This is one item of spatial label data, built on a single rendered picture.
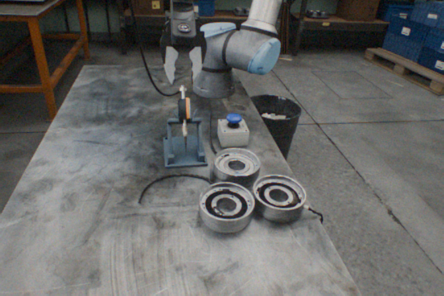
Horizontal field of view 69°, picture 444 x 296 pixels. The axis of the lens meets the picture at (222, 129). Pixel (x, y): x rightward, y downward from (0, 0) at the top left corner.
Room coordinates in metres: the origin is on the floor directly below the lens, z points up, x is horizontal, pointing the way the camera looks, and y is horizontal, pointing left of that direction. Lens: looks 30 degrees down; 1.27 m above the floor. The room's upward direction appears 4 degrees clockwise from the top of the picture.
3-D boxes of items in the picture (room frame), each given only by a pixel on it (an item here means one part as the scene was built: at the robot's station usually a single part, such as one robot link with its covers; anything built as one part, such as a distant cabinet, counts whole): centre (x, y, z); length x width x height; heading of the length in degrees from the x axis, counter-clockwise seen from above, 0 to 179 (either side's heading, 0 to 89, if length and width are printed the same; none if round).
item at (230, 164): (0.59, -0.04, 0.82); 0.10 x 0.10 x 0.04
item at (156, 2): (4.03, 0.99, 0.64); 0.49 x 0.40 x 0.37; 107
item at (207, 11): (4.17, 0.47, 0.56); 0.52 x 0.38 x 0.22; 99
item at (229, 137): (0.75, -0.03, 0.82); 0.08 x 0.07 x 0.05; 12
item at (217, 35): (1.07, 0.03, 0.97); 0.13 x 0.12 x 0.14; 59
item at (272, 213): (0.50, -0.12, 0.82); 0.10 x 0.10 x 0.04
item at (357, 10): (4.61, -1.65, 0.67); 0.52 x 0.43 x 0.43; 102
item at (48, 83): (2.76, 1.68, 0.39); 1.50 x 0.62 x 0.78; 12
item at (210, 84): (1.07, 0.04, 0.85); 0.15 x 0.15 x 0.10
